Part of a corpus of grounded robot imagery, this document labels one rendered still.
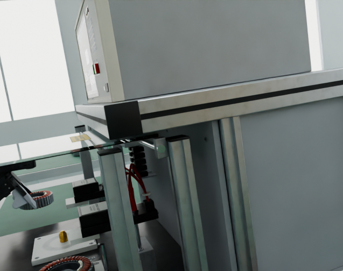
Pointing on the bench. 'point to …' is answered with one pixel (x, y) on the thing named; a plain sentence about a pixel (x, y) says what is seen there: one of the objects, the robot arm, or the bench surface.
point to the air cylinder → (147, 256)
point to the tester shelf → (214, 102)
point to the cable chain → (140, 163)
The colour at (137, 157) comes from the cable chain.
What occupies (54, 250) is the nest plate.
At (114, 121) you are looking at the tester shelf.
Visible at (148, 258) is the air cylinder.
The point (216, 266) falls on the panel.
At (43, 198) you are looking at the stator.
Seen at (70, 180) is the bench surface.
